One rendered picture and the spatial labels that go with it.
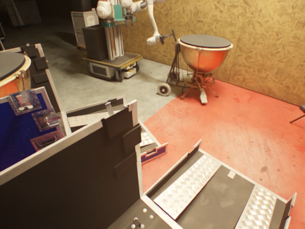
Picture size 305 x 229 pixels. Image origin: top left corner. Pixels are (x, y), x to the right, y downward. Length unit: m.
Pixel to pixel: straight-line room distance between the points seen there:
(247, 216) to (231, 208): 0.13
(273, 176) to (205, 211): 0.78
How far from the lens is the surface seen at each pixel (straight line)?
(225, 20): 3.06
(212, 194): 1.55
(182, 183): 1.44
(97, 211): 1.01
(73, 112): 2.27
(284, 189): 1.89
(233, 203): 1.57
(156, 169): 1.63
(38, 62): 1.99
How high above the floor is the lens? 1.34
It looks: 37 degrees down
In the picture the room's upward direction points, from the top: straight up
